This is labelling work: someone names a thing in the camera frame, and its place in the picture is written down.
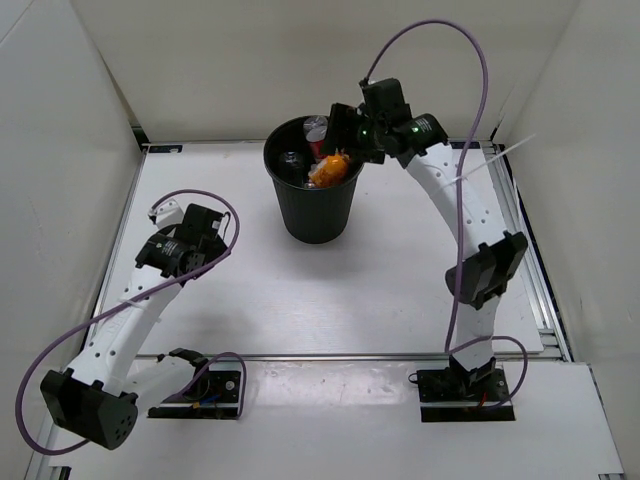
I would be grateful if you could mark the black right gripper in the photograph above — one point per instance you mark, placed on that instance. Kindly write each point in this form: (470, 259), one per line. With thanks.
(346, 119)

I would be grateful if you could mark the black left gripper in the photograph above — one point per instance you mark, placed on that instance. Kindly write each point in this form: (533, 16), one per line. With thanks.
(216, 249)

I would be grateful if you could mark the clear bottle red label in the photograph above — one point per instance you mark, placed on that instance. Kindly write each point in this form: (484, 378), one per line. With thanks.
(315, 129)

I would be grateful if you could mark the orange juice bottle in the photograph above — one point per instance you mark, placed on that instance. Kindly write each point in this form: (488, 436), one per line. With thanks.
(330, 172)

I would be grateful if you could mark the clear bottle blue cap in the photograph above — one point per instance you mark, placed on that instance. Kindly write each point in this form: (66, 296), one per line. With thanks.
(292, 168)

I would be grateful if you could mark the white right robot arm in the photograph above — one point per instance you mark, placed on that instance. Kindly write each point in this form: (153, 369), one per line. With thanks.
(490, 254)

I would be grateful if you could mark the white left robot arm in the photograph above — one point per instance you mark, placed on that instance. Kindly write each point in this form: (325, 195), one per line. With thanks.
(96, 397)

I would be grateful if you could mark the black plastic waste bin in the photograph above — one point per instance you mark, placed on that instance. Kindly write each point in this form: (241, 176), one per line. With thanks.
(311, 215)

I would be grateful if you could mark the white zip tie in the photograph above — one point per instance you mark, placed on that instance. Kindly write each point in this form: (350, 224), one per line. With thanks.
(466, 174)

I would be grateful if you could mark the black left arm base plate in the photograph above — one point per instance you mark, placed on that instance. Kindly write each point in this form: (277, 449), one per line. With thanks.
(218, 395)

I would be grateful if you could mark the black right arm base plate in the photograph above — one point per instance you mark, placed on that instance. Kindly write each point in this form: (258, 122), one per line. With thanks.
(443, 400)

